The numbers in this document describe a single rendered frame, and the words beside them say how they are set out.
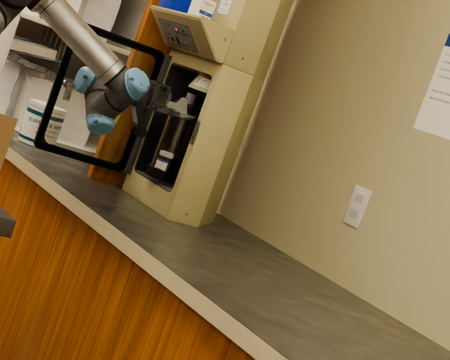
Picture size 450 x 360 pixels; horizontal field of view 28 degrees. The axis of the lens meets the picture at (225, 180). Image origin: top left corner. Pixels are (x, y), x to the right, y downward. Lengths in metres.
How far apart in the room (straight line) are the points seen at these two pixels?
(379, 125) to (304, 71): 0.44
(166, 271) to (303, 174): 0.96
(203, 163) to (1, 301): 0.75
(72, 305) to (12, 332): 0.36
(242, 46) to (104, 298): 0.83
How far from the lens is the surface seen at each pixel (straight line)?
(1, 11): 2.39
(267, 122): 3.03
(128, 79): 2.35
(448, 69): 2.51
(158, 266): 1.99
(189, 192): 2.58
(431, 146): 2.47
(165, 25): 2.73
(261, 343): 1.66
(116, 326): 2.16
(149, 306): 2.05
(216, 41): 2.52
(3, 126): 1.95
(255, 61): 2.60
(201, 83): 2.65
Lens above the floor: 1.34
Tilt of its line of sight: 5 degrees down
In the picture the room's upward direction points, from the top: 20 degrees clockwise
